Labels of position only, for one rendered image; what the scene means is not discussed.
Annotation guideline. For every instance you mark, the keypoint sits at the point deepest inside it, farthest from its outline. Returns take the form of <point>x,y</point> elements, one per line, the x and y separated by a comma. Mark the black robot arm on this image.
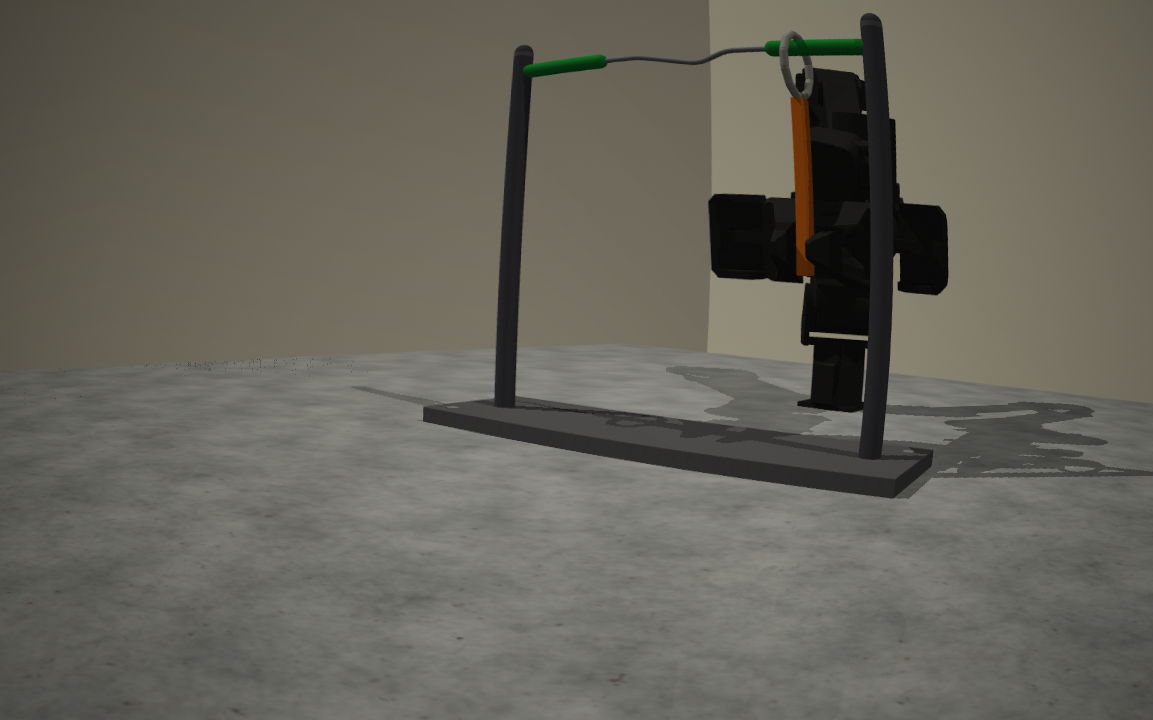
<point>840,167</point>

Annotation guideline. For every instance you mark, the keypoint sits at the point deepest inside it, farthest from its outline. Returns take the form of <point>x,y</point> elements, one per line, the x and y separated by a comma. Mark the orange handle with grey loop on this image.
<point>802,152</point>

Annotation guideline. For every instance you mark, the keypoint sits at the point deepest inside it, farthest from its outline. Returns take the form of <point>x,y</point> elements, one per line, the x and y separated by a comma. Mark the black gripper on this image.
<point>754,238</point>

